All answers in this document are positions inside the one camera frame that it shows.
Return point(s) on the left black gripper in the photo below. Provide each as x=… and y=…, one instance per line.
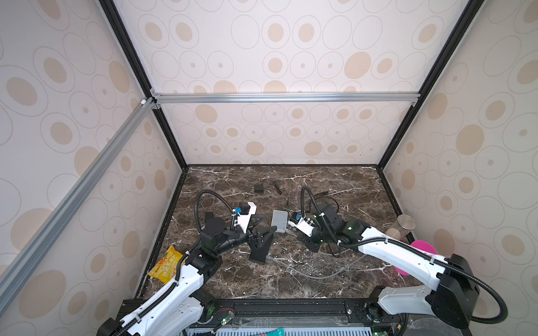
x=251, y=241

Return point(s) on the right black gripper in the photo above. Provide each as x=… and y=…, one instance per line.
x=312, y=247

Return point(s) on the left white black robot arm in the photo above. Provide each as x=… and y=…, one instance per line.
x=182, y=302

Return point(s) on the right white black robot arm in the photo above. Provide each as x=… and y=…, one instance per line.
x=448, y=288

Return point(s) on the yellow snack bag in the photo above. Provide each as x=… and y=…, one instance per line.
x=166, y=268

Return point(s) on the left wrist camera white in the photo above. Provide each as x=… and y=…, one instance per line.
x=242, y=215

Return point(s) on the white network switch box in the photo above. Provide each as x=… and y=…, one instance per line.
x=279, y=220

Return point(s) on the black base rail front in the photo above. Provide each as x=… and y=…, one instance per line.
x=312, y=317

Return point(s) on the diagonal aluminium rail left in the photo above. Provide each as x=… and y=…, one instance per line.
x=22, y=267

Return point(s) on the horizontal aluminium rail back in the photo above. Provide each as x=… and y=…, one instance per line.
x=299, y=97

